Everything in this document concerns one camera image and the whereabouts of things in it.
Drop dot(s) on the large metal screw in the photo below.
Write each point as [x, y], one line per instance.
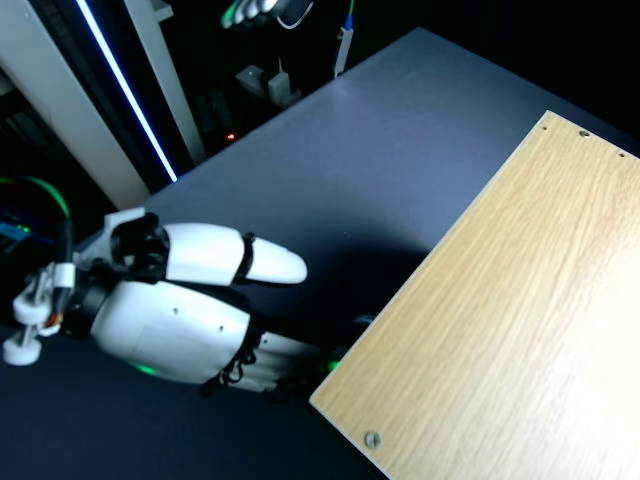
[372, 439]

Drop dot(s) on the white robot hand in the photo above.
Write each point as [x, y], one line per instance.
[165, 325]
[250, 11]

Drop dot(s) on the white plug adapter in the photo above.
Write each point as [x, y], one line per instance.
[279, 87]

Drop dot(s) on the light wood cabinet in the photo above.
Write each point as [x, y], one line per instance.
[500, 310]

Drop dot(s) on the white frame post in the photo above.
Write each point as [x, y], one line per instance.
[75, 100]

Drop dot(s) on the grey plug box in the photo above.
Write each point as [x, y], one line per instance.
[250, 79]

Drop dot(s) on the bright LED light strip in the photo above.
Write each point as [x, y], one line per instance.
[125, 90]

